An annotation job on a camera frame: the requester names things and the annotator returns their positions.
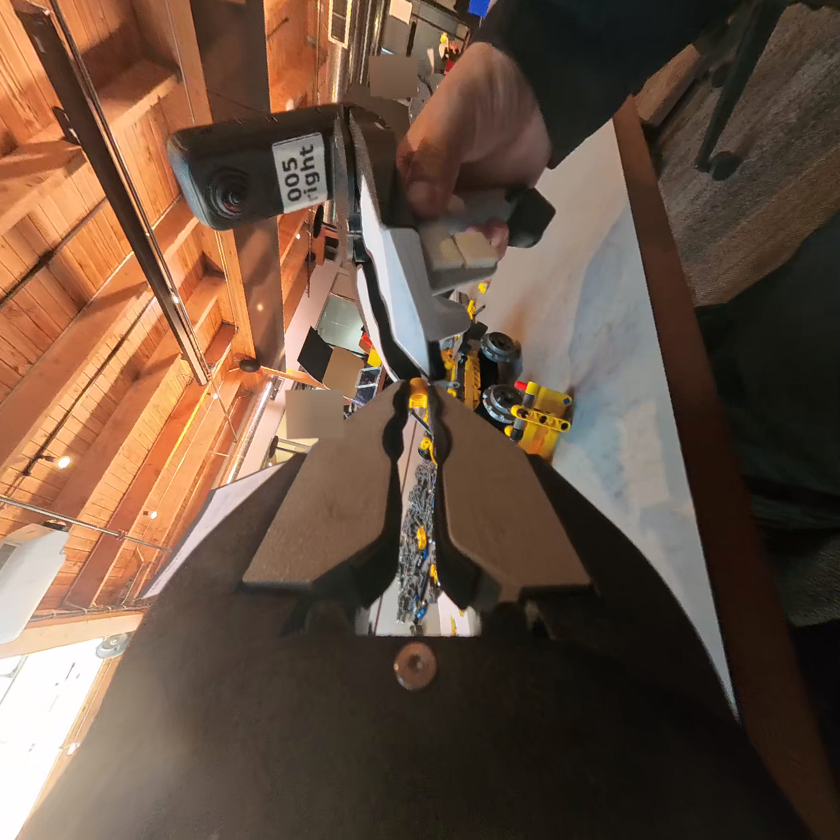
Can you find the black flat panel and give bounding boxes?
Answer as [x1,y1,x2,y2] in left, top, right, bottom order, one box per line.
[297,327,332,375]

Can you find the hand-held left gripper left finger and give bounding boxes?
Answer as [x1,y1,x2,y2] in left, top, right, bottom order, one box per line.
[243,382,409,608]

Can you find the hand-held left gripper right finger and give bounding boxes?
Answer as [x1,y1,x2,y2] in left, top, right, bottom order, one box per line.
[428,384,593,611]

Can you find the grey desk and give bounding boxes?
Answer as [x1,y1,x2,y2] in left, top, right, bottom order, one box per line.
[354,95,840,840]

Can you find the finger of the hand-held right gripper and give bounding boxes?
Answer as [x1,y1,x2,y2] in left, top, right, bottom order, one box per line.
[357,190,437,382]
[356,262,419,383]

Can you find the person's dark clothed body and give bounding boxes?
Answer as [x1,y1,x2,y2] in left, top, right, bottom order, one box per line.
[696,217,840,631]

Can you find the person's right hand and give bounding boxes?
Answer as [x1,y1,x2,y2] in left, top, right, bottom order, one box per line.
[395,41,552,260]

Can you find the wooden board with printed sheet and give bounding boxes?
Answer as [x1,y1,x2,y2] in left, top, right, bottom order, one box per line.
[141,459,290,601]

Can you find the black mesh office chair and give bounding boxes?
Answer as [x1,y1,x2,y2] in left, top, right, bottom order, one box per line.
[692,0,808,181]

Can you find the pile of dark small bricks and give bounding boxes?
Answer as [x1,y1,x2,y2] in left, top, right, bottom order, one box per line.
[395,453,442,624]

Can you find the person's right forearm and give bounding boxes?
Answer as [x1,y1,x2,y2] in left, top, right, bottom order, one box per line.
[469,0,742,168]

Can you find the silver air duct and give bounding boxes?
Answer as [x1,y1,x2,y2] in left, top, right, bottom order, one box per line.
[226,377,277,483]

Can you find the plywood panel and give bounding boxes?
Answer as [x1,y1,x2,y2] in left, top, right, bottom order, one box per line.
[323,348,365,395]

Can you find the yellow brick subassembly blue pins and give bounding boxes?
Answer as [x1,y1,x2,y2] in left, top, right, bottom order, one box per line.
[505,379,574,460]

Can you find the white box unit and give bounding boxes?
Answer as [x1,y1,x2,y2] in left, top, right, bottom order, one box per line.
[0,524,71,645]

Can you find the yellow toy brick car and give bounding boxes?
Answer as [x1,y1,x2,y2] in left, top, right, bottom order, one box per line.
[433,295,526,431]

